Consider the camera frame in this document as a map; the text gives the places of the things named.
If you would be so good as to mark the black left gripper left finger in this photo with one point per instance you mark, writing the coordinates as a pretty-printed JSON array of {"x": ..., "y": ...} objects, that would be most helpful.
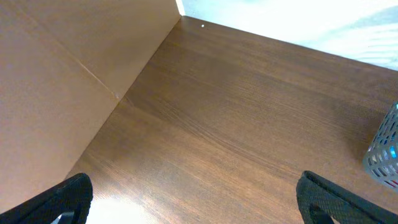
[{"x": 66, "y": 202}]

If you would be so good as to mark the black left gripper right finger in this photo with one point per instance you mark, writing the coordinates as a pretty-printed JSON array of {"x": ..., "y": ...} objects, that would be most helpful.
[{"x": 321, "y": 201}]

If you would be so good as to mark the grey plastic lattice basket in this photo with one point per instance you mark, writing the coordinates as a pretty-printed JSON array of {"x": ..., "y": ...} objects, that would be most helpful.
[{"x": 380, "y": 160}]

